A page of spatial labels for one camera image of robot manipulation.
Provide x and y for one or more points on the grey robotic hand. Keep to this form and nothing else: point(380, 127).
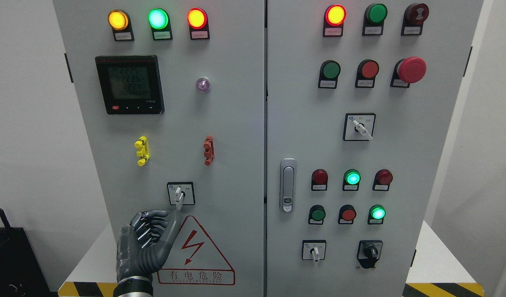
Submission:
point(146, 242)

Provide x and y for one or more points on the white rotary light switch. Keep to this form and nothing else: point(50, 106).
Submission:
point(181, 193)

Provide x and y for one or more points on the silver black robot forearm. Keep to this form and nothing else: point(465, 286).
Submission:
point(136, 286)

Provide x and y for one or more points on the red high voltage warning sticker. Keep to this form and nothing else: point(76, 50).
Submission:
point(195, 259)

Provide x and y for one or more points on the yellow terminal clip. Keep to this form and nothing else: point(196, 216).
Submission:
point(142, 147)

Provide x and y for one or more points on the red terminal clip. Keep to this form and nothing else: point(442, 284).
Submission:
point(209, 151)

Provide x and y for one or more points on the black box with antenna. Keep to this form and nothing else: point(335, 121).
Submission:
point(20, 274)

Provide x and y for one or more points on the grey cabinet left door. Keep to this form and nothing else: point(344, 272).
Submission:
point(229, 194)

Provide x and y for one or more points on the grey cabinet door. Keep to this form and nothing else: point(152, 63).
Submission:
point(229, 194)
point(307, 123)

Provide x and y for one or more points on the black digital power meter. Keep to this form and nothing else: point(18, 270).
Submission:
point(130, 85)

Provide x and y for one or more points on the white rotary selector lower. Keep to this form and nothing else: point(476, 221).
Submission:
point(313, 250)

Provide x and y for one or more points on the white rotary selector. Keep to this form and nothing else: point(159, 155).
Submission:
point(313, 250)
point(359, 126)

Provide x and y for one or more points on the clear white indicator lamp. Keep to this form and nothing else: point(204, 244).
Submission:
point(203, 85)

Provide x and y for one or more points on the green push button lower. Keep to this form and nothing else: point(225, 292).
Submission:
point(316, 214)

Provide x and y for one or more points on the green push button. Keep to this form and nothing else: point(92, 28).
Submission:
point(374, 17)
point(316, 214)

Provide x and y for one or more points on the dark red lamp left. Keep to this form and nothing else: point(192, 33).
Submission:
point(319, 180)

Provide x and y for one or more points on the dark red lamp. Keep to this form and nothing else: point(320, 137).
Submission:
point(382, 180)
point(319, 180)

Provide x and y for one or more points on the red push button lower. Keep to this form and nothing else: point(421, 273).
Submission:
point(346, 214)

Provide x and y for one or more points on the lit green lamp middle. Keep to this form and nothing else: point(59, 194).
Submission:
point(351, 180)

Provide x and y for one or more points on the yellow indicator lamp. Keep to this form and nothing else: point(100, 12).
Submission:
point(121, 25)

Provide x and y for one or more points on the green indicator lamp top left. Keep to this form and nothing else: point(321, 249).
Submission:
point(159, 21)

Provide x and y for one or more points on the red-orange indicator lamp left door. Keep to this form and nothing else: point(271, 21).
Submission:
point(198, 24)

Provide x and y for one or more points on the lit green button lower right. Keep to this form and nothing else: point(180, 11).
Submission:
point(376, 214)

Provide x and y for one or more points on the white rotary selector upper right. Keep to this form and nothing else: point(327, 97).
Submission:
point(359, 126)

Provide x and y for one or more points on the dark red lamp right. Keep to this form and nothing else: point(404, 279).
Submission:
point(382, 180)

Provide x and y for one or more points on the green push button second row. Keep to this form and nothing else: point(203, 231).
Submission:
point(328, 74)

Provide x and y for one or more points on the grey cabinet right door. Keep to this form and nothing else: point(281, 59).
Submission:
point(307, 123)

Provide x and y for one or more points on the red push button second row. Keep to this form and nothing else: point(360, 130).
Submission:
point(367, 71)

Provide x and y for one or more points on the white platform with hazard stripes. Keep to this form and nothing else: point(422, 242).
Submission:
point(435, 271)

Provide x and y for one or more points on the red lit indicator lamp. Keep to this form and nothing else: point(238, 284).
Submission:
point(334, 18)

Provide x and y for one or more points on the red emergency stop button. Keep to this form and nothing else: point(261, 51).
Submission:
point(408, 71)

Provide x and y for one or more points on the green push button top right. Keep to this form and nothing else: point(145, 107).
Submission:
point(374, 17)

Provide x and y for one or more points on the dark red buzzer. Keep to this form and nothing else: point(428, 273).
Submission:
point(414, 17)

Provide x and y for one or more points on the silver door handle lock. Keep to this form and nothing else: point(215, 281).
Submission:
point(287, 181)

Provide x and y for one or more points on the black knob selector switch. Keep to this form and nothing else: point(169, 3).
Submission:
point(368, 253)

